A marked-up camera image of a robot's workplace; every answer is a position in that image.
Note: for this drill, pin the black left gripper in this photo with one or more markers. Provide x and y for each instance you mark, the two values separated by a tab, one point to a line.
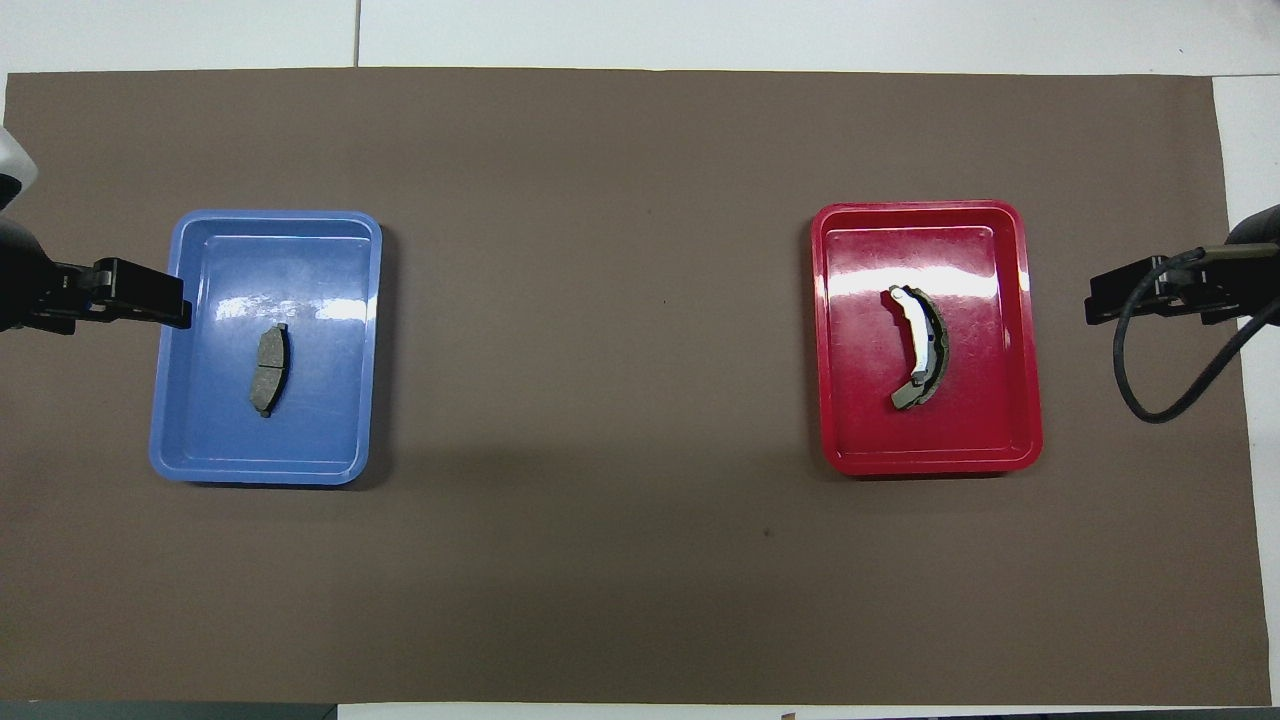
25	270

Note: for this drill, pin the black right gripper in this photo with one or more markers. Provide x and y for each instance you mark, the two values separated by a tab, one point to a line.
1250	280

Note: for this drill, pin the grey brake pad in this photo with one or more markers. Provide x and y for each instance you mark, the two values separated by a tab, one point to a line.
268	370

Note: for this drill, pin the blue plastic tray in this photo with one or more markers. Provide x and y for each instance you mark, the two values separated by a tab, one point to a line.
320	420

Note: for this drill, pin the red plastic tray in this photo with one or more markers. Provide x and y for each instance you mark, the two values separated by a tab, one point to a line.
860	420

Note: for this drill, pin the brown table mat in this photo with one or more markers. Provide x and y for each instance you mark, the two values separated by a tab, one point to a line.
600	400

